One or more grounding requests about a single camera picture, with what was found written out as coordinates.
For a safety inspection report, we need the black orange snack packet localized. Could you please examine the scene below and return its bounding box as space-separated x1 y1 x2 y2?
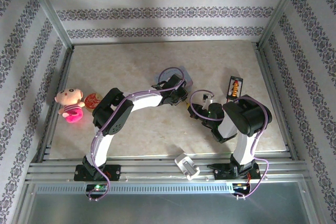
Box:
226 76 244 99

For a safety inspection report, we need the small controller circuit board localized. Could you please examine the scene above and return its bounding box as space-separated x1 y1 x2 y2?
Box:
232 182 250 192
88 184 108 193

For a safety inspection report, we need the red round tin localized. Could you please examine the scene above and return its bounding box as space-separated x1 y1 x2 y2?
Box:
83 92 103 112

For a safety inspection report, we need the grey metal sheet panel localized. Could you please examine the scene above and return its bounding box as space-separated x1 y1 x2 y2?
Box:
14 184 322 224

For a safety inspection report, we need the pink plush doll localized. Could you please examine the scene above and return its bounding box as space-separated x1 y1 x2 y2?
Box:
54 87 86 124

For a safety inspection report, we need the white plastic mount bracket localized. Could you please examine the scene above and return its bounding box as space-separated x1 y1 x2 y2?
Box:
174 153 201 180

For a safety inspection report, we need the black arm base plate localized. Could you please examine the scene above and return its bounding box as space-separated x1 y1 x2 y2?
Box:
214 167 260 182
73 164 121 182

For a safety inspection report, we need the aluminium side rail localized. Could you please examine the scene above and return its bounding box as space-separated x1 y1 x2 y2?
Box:
36 48 75 162
253 42 299 159

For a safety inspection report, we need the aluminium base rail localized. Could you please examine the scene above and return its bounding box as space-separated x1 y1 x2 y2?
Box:
25 152 308 185

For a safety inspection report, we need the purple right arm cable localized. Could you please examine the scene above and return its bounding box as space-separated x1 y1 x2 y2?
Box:
189 89 272 201

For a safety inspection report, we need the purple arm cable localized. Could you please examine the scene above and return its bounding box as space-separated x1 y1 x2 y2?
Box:
189 89 272 201
88 66 188 202

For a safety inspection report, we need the grey slotted cable duct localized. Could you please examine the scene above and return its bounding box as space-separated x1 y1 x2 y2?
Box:
34 183 305 196

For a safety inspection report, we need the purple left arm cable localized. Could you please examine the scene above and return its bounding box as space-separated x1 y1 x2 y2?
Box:
88 66 188 202

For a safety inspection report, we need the aluminium frame post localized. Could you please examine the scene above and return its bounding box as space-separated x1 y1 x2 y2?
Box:
257 0 305 49
25 0 74 49

